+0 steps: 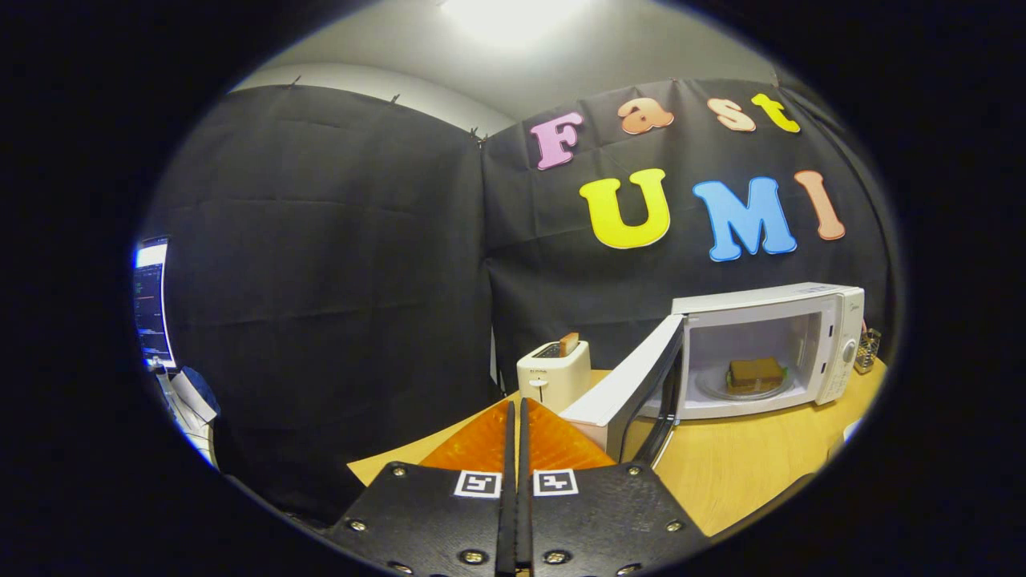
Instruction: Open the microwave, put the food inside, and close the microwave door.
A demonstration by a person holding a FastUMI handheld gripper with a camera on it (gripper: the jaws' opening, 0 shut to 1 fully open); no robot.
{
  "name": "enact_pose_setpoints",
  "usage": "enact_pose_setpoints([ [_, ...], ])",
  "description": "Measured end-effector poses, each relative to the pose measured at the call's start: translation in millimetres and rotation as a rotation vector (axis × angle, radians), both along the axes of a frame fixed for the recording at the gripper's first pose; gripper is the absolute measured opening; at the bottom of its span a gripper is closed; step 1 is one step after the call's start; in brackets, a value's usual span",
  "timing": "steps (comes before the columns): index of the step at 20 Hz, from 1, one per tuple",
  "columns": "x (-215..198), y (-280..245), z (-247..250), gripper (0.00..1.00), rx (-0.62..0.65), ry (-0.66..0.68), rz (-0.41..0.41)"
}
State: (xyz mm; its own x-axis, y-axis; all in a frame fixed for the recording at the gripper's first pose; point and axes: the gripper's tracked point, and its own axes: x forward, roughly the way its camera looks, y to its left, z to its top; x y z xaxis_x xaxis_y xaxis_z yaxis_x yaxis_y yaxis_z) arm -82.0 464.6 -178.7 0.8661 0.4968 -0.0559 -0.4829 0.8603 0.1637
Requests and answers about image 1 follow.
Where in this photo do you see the brown sandwich with lettuce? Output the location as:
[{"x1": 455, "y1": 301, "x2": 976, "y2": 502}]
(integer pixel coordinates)
[{"x1": 725, "y1": 357, "x2": 787, "y2": 395}]

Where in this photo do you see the white plastic device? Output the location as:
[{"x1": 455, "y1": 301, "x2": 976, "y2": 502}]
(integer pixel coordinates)
[{"x1": 167, "y1": 367, "x2": 220, "y2": 467}]

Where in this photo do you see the white microwave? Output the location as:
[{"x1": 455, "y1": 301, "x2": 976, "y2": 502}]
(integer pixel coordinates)
[{"x1": 559, "y1": 282, "x2": 866, "y2": 470}]

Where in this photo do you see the cream toaster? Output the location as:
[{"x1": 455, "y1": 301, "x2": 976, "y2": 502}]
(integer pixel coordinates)
[{"x1": 517, "y1": 338, "x2": 592, "y2": 414}]

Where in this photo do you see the glass turntable plate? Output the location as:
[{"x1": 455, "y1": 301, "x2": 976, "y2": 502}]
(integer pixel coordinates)
[{"x1": 694, "y1": 365, "x2": 796, "y2": 401}]

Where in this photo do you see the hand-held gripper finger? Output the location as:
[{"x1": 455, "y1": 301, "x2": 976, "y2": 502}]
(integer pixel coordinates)
[
  {"x1": 325, "y1": 399, "x2": 519, "y2": 577},
  {"x1": 518, "y1": 397, "x2": 712, "y2": 577}
]

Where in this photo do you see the computer monitor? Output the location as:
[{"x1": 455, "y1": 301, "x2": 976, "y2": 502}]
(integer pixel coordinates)
[{"x1": 132, "y1": 236, "x2": 177, "y2": 369}]

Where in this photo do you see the black backdrop cloth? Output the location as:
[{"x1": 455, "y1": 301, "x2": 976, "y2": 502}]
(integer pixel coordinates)
[{"x1": 140, "y1": 76, "x2": 899, "y2": 526}]

